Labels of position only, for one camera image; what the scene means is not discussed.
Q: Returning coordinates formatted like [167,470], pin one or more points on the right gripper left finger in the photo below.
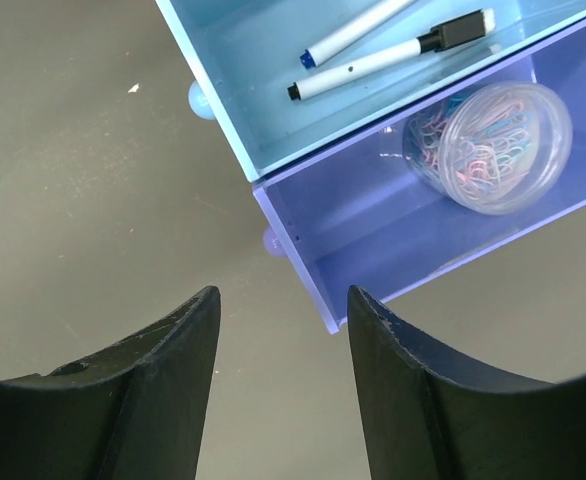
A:
[133,410]

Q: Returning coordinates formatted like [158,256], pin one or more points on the black white pen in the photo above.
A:
[445,36]

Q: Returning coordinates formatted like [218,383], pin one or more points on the teal blue drawer box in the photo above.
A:
[245,54]

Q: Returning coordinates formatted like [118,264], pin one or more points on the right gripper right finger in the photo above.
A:
[429,411]

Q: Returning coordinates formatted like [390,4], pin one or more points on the blue white pen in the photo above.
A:
[331,45]

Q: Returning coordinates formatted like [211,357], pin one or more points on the clear round clip container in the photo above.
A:
[494,149]

